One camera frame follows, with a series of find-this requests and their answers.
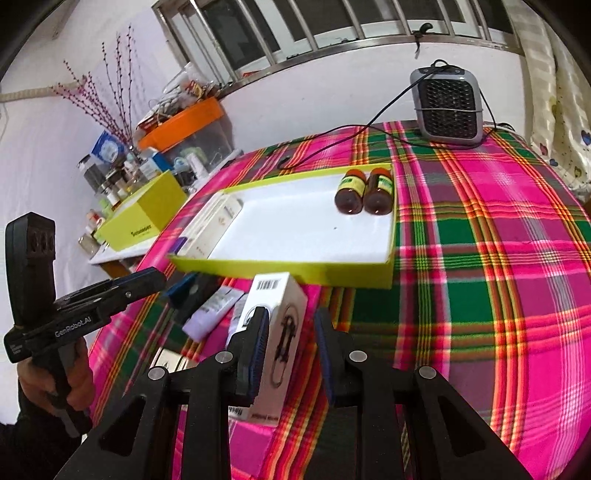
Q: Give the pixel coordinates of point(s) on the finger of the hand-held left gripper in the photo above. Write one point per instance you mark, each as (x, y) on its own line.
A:
(138, 290)
(138, 275)

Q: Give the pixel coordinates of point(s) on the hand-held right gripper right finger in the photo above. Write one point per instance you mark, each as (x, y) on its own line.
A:
(323, 364)

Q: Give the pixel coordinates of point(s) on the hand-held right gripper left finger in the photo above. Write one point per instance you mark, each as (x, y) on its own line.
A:
(258, 355)

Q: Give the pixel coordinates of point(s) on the white carabiner picture box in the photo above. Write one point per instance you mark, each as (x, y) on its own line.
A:
(286, 323)

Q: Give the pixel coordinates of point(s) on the blue charger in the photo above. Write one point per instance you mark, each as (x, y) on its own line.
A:
(182, 288)

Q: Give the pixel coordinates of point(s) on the black power bank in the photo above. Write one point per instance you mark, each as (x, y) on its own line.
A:
(198, 300)

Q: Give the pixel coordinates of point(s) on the long white purple box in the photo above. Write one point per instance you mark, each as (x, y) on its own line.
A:
(196, 230)

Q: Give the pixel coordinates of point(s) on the long cream box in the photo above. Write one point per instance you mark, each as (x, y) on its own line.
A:
(226, 217)

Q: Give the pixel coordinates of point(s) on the yellow-green shallow tray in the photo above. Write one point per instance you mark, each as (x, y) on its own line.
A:
(295, 230)

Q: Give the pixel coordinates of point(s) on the brown bottle yellow label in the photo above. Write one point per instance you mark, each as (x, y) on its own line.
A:
(350, 194)
(379, 194)

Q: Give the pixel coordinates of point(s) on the person's left forearm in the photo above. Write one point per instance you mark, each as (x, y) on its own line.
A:
(27, 443)

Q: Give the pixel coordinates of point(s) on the person's left hand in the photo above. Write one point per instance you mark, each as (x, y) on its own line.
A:
(36, 378)

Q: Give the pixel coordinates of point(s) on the white side shelf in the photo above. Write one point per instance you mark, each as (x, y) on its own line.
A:
(120, 256)

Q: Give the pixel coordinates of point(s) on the lavender cosmetic tube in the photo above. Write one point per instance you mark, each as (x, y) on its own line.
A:
(238, 314)
(207, 318)

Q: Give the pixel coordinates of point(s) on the yellow-green deep box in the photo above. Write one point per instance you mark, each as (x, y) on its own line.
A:
(138, 217)

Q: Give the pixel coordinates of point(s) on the cluster of cosmetic jars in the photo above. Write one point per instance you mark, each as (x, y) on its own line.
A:
(115, 189)

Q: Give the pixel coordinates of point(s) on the white blue carton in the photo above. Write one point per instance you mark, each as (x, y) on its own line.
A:
(154, 166)

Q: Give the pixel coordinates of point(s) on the dark glass jar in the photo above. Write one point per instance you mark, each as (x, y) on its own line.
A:
(90, 173)

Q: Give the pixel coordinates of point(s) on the small white pump bottle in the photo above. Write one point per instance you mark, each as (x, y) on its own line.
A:
(197, 166)

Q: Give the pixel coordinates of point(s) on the blue packet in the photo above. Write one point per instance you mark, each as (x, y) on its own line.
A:
(108, 147)

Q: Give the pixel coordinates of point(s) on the red branches in vase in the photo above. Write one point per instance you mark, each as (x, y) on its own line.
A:
(123, 134)

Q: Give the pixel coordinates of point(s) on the clear bin orange lid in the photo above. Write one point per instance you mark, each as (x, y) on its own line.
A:
(184, 120)

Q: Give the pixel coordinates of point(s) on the plaid tablecloth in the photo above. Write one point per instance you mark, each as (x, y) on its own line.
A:
(485, 277)

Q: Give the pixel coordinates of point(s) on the pile of assorted clutter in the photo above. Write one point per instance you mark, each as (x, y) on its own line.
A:
(184, 90)

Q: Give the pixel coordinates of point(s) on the grey desk heater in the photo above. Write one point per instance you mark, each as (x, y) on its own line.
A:
(448, 110)

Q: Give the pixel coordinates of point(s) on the window with steel bars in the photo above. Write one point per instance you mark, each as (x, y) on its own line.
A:
(323, 27)

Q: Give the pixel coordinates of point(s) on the cream dotted curtain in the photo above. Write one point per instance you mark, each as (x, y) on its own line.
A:
(554, 92)

